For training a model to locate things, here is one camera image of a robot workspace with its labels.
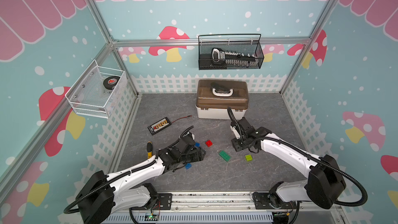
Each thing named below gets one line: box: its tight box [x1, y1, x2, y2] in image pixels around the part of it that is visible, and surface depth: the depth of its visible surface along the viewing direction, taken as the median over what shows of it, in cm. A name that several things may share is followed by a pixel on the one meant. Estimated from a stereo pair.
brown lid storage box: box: [195, 79, 250, 119], surface depth 96 cm
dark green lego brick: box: [218, 150, 232, 163], surface depth 90 cm
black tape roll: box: [103, 75, 121, 90], surface depth 81 cm
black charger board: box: [147, 116, 172, 136], surface depth 102 cm
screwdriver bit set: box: [211, 47, 257, 67], surface depth 91 cm
